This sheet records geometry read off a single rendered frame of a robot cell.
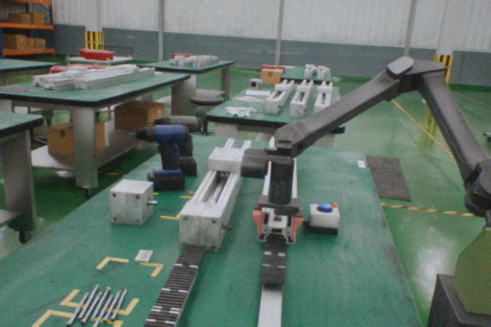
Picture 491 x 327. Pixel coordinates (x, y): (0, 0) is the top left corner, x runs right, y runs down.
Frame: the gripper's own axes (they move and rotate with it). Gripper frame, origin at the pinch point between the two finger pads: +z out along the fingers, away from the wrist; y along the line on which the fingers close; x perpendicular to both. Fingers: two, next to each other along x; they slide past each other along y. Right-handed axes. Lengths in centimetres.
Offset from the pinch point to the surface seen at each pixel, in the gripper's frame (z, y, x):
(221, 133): 18, 46, -193
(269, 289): 1.5, 0.1, 23.2
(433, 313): 14.0, -39.1, 4.9
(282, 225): 0.0, -1.4, -6.3
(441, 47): -43, -314, -981
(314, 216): -0.8, -10.0, -12.9
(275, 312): 1.5, -1.5, 31.2
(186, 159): -2, 37, -54
